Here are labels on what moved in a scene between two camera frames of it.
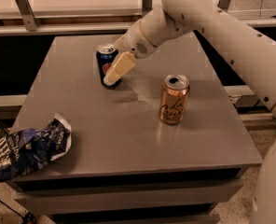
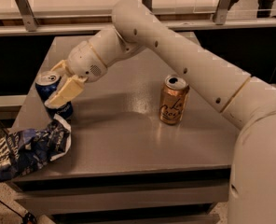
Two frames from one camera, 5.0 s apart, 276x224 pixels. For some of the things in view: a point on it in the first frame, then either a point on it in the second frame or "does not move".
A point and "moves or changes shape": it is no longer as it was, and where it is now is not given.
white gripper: x=134 y=41 -> x=84 y=61
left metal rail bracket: x=25 y=8 does not move
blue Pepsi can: x=105 y=54 moves or changes shape
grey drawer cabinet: x=127 y=165 does not move
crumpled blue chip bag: x=27 y=149 does not move
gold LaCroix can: x=173 y=98 does not move
